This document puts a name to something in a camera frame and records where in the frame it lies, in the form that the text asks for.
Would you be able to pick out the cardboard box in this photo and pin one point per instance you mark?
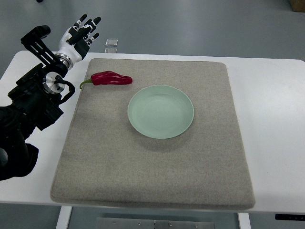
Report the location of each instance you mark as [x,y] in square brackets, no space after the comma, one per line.
[297,5]

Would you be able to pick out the black table control panel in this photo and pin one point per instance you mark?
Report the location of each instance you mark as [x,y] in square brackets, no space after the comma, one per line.
[291,217]

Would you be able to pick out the red pepper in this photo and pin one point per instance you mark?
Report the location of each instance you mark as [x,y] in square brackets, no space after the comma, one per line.
[107,78]

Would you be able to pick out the white table leg right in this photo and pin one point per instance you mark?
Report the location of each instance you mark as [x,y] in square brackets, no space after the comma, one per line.
[244,221]

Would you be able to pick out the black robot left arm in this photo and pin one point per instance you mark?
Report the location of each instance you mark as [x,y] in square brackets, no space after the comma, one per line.
[35,104]

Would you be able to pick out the light green plate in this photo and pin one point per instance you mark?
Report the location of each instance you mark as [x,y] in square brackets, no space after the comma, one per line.
[160,112]

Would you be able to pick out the white table leg left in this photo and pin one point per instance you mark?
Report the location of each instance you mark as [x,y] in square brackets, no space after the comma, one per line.
[64,217]

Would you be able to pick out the white table leg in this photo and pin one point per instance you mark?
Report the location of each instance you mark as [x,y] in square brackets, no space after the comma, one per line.
[244,221]
[64,217]

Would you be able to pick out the beige felt mat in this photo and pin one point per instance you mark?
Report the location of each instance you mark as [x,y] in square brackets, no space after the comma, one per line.
[170,139]

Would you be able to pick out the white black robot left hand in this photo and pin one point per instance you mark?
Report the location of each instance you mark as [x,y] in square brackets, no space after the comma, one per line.
[76,41]

